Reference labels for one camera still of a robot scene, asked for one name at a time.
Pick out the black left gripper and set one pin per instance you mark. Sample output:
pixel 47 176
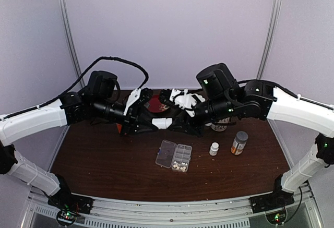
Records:
pixel 133 119

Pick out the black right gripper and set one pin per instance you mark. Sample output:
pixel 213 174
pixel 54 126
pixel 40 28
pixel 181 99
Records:
pixel 189 128

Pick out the orange pill bottle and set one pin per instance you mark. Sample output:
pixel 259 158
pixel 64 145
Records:
pixel 119 128

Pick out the clear plastic pill organizer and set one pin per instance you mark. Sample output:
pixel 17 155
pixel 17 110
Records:
pixel 170 152

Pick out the small white pill bottle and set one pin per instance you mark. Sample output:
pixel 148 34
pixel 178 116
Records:
pixel 214 148

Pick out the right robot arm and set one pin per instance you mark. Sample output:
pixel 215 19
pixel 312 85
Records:
pixel 262 100

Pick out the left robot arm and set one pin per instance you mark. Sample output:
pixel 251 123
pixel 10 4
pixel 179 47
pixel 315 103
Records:
pixel 73 107

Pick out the white pills in organizer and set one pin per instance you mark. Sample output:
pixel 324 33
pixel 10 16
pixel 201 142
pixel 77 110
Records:
pixel 181 167

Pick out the red floral plate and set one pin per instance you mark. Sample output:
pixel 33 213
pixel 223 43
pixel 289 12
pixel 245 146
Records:
pixel 155 106

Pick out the floral mug yellow inside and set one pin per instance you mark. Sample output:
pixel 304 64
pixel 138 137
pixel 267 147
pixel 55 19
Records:
pixel 220 125

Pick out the amber bottle grey cap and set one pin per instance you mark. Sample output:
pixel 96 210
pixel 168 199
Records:
pixel 239 142

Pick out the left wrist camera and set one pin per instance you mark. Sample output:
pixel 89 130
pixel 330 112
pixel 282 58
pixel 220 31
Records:
pixel 136 101

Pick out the right aluminium frame post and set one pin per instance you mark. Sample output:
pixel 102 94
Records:
pixel 274 17

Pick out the aluminium frame post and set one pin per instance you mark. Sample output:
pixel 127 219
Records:
pixel 274 17
pixel 69 38

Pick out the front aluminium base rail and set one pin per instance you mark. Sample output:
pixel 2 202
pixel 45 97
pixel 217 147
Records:
pixel 231 212

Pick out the left aluminium frame post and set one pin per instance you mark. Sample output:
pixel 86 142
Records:
pixel 69 38

